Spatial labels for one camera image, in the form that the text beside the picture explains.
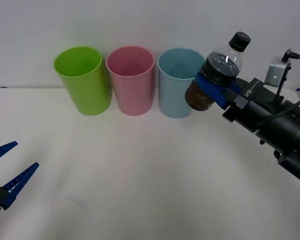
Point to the plastic bottle with dark drink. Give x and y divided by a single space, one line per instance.
222 63

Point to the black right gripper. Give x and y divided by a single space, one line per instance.
258 96

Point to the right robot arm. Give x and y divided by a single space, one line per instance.
290 127

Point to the green plastic bin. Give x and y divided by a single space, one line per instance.
85 85

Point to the pink plastic bin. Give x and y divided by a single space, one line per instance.
135 92

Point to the pale blue plastic bin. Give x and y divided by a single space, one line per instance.
173 97

